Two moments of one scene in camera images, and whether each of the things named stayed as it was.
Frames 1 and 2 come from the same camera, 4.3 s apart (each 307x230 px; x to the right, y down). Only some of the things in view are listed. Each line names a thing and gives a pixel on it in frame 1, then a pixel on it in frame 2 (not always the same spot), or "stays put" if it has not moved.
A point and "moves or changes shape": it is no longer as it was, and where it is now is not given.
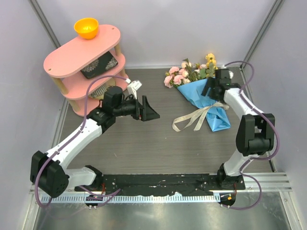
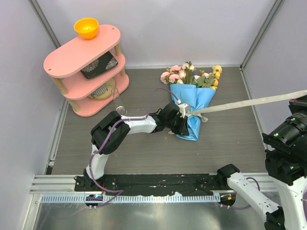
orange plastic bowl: (87, 27) stays put
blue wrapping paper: (217, 116) → (196, 98)
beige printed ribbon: (201, 114) moves or changes shape
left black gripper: (148, 113) → (183, 130)
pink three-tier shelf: (86, 68) stays put
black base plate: (152, 185) stays put
